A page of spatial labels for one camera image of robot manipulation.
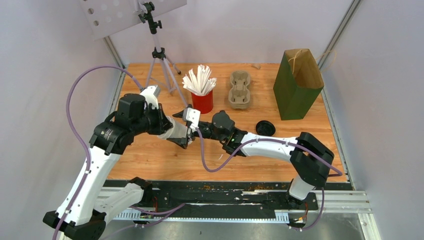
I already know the black plastic cup lid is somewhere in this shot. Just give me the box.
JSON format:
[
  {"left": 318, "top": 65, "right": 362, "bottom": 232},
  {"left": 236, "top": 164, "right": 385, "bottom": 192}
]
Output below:
[{"left": 255, "top": 120, "right": 276, "bottom": 137}]

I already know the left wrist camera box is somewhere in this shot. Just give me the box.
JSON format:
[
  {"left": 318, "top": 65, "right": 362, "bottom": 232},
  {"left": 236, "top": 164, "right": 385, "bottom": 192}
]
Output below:
[{"left": 140, "top": 85, "right": 161, "bottom": 109}]

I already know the green paper bag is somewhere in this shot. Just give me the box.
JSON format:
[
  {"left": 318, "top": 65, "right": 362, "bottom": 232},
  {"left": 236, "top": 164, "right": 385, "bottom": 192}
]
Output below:
[{"left": 273, "top": 48, "right": 325, "bottom": 121}]

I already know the red straw holder cup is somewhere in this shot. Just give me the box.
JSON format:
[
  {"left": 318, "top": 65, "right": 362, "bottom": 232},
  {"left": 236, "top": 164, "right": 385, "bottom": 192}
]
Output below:
[{"left": 191, "top": 90, "right": 214, "bottom": 114}]

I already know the white wrapped straws bundle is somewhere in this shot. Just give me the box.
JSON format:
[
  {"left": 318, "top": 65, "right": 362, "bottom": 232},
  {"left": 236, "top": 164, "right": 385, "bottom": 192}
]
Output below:
[{"left": 182, "top": 64, "right": 217, "bottom": 97}]

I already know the silver camera tripod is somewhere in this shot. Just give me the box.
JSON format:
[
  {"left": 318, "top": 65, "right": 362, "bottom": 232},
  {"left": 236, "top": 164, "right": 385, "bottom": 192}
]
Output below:
[{"left": 136, "top": 0, "right": 188, "bottom": 107}]

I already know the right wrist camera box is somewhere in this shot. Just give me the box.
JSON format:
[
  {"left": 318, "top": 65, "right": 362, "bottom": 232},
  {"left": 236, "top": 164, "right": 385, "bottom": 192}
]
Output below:
[{"left": 183, "top": 108, "right": 201, "bottom": 123}]

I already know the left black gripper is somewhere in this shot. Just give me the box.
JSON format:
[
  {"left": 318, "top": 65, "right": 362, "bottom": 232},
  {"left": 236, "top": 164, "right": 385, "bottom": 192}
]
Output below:
[{"left": 131, "top": 102, "right": 174, "bottom": 136}]

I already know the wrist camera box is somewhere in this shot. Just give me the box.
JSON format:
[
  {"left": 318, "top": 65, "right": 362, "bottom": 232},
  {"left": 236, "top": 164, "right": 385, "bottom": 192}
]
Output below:
[
  {"left": 140, "top": 85, "right": 161, "bottom": 109},
  {"left": 183, "top": 108, "right": 201, "bottom": 123}
]

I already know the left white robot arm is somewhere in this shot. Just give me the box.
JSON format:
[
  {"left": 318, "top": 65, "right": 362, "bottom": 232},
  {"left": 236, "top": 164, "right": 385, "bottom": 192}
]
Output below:
[{"left": 42, "top": 92, "right": 173, "bottom": 240}]

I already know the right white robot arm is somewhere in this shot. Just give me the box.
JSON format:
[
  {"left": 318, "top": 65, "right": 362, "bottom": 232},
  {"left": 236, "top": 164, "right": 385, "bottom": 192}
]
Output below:
[{"left": 159, "top": 107, "right": 334, "bottom": 209}]

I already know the white paper cup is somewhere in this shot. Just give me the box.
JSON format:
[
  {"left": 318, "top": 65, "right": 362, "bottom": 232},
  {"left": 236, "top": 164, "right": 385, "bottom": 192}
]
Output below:
[{"left": 157, "top": 116, "right": 187, "bottom": 140}]

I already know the white perforated panel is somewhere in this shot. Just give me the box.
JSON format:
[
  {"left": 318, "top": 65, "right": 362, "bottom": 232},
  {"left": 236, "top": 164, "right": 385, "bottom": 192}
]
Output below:
[{"left": 79, "top": 0, "right": 187, "bottom": 40}]

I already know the cardboard cup carrier tray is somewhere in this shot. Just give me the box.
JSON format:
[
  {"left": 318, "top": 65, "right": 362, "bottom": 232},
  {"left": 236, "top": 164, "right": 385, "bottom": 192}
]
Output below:
[{"left": 228, "top": 70, "right": 251, "bottom": 110}]

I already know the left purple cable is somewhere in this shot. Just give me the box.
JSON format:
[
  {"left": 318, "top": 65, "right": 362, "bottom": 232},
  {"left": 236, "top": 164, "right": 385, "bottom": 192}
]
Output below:
[{"left": 51, "top": 65, "right": 145, "bottom": 240}]

